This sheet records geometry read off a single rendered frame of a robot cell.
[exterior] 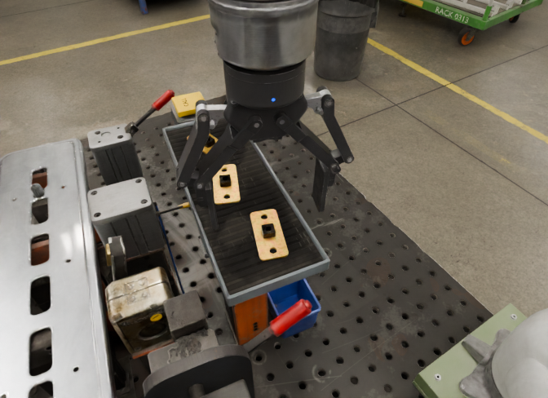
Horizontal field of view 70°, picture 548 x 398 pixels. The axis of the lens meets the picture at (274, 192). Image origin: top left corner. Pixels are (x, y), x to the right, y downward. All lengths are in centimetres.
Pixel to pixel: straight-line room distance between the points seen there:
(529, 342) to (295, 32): 62
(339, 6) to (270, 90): 263
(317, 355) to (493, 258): 142
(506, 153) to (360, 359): 213
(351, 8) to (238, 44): 266
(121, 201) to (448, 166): 218
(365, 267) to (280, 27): 85
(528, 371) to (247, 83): 63
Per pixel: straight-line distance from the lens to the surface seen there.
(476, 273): 211
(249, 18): 31
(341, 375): 94
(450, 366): 95
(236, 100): 36
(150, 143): 150
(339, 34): 306
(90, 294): 73
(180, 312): 56
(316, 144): 43
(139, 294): 61
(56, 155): 103
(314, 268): 50
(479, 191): 252
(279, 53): 32
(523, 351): 80
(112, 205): 69
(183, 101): 81
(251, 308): 82
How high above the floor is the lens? 158
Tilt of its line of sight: 45 degrees down
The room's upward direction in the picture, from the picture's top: straight up
